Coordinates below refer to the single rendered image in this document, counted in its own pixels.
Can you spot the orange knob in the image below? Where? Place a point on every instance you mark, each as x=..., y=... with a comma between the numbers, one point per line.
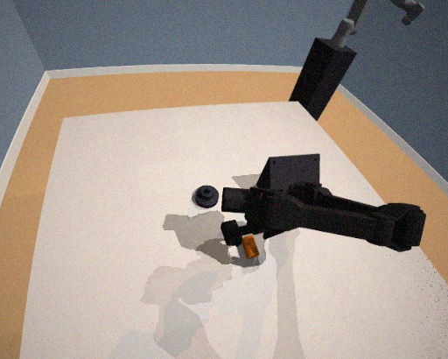
x=249, y=246

